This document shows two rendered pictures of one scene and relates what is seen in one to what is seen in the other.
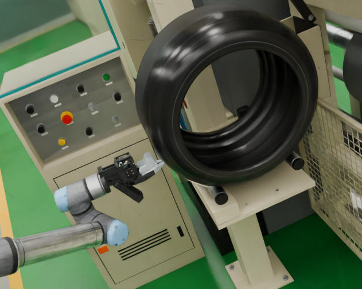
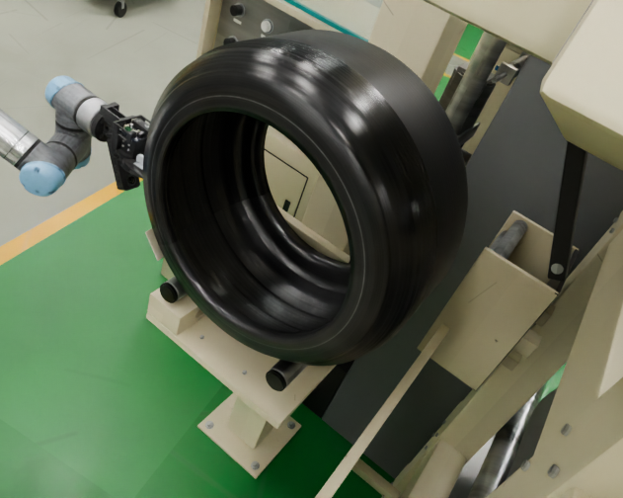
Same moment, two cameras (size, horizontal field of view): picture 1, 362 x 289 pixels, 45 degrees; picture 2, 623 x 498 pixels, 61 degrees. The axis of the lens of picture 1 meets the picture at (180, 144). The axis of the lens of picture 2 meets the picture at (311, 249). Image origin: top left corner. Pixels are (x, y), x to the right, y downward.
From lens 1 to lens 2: 0.84 m
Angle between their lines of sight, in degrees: 24
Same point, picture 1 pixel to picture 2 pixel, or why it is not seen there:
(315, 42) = (526, 305)
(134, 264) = not seen: hidden behind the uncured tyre
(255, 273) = (238, 420)
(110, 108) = not seen: hidden behind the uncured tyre
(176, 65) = (215, 66)
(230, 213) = (166, 319)
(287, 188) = (253, 386)
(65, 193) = (60, 86)
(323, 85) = (479, 367)
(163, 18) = (377, 35)
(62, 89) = (281, 25)
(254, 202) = (209, 347)
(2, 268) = not seen: outside the picture
